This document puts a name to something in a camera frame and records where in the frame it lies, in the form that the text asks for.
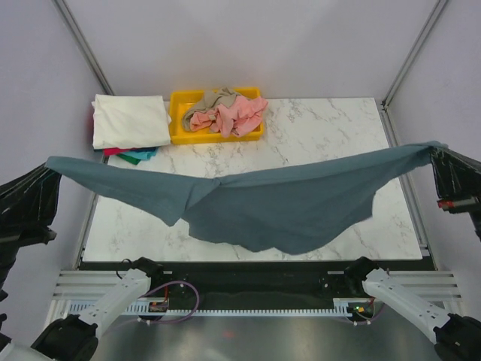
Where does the blue-grey t-shirt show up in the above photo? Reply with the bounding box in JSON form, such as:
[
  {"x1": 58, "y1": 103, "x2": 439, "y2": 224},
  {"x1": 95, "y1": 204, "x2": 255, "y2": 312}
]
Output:
[{"x1": 45, "y1": 141, "x2": 443, "y2": 255}]

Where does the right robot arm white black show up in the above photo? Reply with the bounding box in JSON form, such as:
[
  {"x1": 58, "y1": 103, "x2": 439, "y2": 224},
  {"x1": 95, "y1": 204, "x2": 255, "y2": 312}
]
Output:
[{"x1": 343, "y1": 147, "x2": 480, "y2": 360}]

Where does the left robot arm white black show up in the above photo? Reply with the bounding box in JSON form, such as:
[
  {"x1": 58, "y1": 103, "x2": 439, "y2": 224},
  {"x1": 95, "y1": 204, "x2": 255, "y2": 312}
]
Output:
[{"x1": 1, "y1": 165, "x2": 165, "y2": 360}]

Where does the folded red t-shirt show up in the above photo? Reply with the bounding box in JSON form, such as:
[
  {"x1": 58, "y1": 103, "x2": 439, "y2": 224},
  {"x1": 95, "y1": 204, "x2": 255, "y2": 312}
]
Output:
[{"x1": 102, "y1": 147, "x2": 129, "y2": 156}]

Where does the folded green t-shirt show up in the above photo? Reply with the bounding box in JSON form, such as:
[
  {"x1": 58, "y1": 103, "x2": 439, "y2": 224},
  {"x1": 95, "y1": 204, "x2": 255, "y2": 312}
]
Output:
[{"x1": 117, "y1": 152, "x2": 150, "y2": 165}]

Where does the folded white t-shirt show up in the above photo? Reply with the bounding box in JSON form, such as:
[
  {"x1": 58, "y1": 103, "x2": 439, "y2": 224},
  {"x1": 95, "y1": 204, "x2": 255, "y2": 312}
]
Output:
[{"x1": 92, "y1": 94, "x2": 171, "y2": 150}]

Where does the folded light blue t-shirt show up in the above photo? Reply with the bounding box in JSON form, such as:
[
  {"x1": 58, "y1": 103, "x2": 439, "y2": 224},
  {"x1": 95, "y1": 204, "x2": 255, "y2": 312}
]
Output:
[{"x1": 123, "y1": 147, "x2": 159, "y2": 161}]

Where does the yellow plastic bin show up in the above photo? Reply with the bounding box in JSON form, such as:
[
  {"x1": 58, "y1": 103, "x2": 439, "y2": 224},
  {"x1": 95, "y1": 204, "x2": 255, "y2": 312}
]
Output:
[{"x1": 169, "y1": 89, "x2": 265, "y2": 145}]

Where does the beige t-shirt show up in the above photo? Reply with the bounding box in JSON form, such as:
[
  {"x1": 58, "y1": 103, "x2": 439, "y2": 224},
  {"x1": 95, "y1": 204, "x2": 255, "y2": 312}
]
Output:
[{"x1": 182, "y1": 87, "x2": 241, "y2": 132}]

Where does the pink t-shirt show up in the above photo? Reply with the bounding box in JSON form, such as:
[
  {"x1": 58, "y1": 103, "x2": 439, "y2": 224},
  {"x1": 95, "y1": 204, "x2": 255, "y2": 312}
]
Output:
[{"x1": 187, "y1": 96, "x2": 268, "y2": 138}]

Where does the aluminium frame rail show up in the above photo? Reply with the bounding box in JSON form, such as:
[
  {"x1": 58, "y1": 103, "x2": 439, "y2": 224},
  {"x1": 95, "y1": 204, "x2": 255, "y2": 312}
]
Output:
[{"x1": 53, "y1": 271, "x2": 461, "y2": 302}]

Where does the white slotted cable duct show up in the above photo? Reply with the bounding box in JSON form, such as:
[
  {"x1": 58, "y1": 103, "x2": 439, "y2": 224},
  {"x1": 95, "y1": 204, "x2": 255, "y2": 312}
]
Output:
[{"x1": 60, "y1": 301, "x2": 352, "y2": 317}]

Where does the right aluminium post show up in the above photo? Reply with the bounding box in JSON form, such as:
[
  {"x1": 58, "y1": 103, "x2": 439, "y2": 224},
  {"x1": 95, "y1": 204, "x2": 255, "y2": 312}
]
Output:
[{"x1": 380, "y1": 0, "x2": 450, "y2": 112}]

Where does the aluminium post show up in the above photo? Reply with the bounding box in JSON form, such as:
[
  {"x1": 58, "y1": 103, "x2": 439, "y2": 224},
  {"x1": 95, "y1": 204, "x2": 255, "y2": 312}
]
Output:
[
  {"x1": 380, "y1": 0, "x2": 450, "y2": 112},
  {"x1": 52, "y1": 0, "x2": 114, "y2": 96}
]

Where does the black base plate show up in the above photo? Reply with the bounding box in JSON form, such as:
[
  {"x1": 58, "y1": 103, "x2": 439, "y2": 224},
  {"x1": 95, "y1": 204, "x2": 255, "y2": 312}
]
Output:
[{"x1": 119, "y1": 261, "x2": 390, "y2": 311}]

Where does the left aluminium post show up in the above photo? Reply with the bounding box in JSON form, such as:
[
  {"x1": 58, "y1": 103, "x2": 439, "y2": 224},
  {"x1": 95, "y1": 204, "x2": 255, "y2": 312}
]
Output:
[{"x1": 52, "y1": 0, "x2": 114, "y2": 96}]

